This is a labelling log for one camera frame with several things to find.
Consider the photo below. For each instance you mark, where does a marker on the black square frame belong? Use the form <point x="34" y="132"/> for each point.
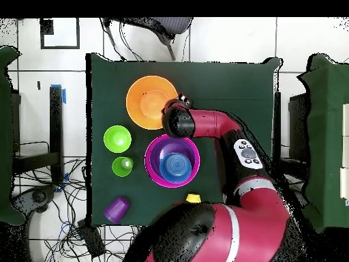
<point x="60" y="47"/>

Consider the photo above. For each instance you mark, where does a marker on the green-clothed side table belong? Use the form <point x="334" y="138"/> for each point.
<point x="5" y="136"/>
<point x="324" y="122"/>

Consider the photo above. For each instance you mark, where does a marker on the green cup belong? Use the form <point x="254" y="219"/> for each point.
<point x="120" y="167"/>

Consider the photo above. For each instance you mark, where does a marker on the small green bowl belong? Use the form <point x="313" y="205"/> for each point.
<point x="117" y="139"/>

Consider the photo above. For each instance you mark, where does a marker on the yellow cup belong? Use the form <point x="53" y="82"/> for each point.
<point x="193" y="198"/>

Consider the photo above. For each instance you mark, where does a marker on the purple bowl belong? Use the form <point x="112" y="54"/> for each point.
<point x="155" y="155"/>

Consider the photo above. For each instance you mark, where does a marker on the blue tape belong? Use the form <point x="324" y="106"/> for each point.
<point x="64" y="96"/>

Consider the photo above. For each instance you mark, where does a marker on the black caster leg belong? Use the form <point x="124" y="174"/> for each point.
<point x="35" y="196"/>

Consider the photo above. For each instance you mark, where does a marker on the purple cup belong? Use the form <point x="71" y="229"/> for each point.
<point x="116" y="210"/>

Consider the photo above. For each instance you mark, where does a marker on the black metal stand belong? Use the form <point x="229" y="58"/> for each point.
<point x="56" y="122"/>

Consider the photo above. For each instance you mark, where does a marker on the small blue bowl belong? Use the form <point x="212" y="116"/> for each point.
<point x="175" y="167"/>

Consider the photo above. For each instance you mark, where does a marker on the dark green tablecloth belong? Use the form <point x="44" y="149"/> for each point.
<point x="231" y="82"/>

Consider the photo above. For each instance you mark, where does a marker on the grey office chair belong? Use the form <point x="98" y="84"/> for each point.
<point x="169" y="24"/>

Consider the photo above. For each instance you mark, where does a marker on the large pink bowl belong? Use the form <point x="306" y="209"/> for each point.
<point x="148" y="172"/>

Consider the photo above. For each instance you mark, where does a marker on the large orange bowl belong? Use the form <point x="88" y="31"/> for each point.
<point x="144" y="103"/>

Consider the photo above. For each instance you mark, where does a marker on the black power strip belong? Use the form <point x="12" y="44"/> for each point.
<point x="91" y="240"/>

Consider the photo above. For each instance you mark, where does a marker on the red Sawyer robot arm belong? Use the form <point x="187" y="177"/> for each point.
<point x="245" y="226"/>

